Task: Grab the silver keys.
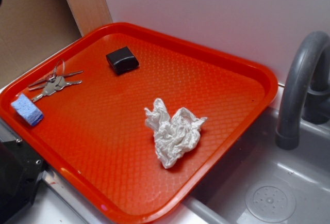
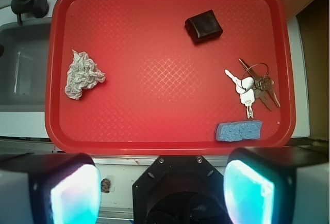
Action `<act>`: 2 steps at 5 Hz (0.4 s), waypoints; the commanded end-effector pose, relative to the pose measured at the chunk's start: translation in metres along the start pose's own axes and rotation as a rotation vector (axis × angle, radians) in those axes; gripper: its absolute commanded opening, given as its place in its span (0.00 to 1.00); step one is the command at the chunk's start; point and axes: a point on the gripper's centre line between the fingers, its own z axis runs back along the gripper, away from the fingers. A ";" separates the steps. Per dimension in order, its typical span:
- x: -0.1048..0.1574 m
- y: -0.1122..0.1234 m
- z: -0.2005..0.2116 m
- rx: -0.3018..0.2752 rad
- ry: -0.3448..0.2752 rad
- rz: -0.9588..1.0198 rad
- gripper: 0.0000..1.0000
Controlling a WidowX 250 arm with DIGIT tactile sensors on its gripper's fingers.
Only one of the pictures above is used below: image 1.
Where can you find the silver keys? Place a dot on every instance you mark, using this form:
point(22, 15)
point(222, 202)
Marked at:
point(53, 82)

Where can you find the crumpled white paper towel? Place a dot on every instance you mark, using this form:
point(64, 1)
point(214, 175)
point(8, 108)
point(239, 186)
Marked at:
point(173, 136)

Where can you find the round sink drain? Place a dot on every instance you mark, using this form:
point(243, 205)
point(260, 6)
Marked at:
point(270, 203)

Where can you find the grey curved faucet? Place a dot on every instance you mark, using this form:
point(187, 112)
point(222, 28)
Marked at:
point(306, 91)

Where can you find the small black box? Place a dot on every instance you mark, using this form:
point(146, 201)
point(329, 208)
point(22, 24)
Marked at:
point(122, 60)

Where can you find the wooden board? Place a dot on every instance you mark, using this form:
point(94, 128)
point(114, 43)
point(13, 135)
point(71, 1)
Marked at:
point(89, 14)

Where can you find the blue sponge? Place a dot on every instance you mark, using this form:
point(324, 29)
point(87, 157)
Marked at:
point(26, 109)

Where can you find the orange plastic tray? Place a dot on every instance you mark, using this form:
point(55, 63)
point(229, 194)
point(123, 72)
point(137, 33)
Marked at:
point(94, 133)

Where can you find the grey plastic sink basin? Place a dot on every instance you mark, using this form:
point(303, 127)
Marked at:
point(255, 158)

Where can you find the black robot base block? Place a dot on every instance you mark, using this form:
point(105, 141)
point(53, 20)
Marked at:
point(21, 172)

